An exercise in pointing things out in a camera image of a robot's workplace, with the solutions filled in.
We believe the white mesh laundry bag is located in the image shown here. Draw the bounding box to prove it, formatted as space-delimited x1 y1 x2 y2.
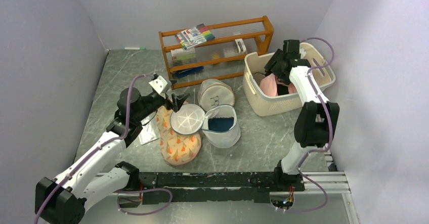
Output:
170 104 241 149

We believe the pink bra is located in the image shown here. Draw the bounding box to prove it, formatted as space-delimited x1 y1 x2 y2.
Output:
259 73 297 97

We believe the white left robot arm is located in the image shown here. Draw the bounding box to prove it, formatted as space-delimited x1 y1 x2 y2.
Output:
33 87 189 223

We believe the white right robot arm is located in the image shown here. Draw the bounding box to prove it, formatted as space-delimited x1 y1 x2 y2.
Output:
264 39 339 191

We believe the beige mesh laundry bag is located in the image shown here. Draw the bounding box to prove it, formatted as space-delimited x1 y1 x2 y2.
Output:
197 79 235 111

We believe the cream plastic laundry basket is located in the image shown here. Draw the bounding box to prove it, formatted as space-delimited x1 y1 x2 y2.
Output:
243 42 336 116

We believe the floral orange laundry bag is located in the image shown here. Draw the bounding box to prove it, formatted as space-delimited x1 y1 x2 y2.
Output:
155 106 202 166

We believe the black garment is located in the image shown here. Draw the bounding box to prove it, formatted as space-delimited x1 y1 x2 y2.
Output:
277 84 289 96

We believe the blue flat box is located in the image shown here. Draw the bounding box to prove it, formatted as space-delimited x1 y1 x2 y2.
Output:
174 66 204 78

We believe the clear blister pack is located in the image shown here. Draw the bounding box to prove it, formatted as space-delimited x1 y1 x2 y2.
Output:
138 115 159 145

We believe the white green box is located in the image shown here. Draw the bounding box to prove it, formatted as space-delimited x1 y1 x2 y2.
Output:
171 48 196 61

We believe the white clip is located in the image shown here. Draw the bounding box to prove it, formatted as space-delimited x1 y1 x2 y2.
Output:
235 38 247 54

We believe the dark blue garment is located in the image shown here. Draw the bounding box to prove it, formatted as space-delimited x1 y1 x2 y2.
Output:
208 117 234 132

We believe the orange wooden shelf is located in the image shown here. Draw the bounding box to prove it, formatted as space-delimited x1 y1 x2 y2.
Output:
158 16 274 79

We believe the green white marker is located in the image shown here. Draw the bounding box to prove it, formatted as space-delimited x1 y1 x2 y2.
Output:
124 47 146 51

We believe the colour marker pack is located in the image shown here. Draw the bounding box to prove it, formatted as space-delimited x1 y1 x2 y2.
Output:
175 23 215 50

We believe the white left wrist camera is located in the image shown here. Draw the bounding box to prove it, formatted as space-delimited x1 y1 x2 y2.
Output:
149 74 172 98

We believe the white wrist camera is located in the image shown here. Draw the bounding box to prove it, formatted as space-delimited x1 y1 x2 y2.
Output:
299 46 307 59
149 74 172 98

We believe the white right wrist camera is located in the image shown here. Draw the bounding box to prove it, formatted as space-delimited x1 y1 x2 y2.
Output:
299 46 307 59

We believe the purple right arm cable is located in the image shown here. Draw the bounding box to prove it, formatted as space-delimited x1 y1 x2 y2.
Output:
275 37 336 214

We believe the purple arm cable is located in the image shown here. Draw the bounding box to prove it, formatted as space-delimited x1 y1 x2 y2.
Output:
275 37 336 214
32 74 173 224

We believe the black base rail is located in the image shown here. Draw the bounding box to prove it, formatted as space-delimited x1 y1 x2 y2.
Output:
119 168 305 205

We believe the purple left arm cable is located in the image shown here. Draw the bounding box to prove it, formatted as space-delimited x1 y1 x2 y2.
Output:
32 74 173 224

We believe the aluminium frame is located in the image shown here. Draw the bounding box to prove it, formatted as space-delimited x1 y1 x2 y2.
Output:
96 171 350 212

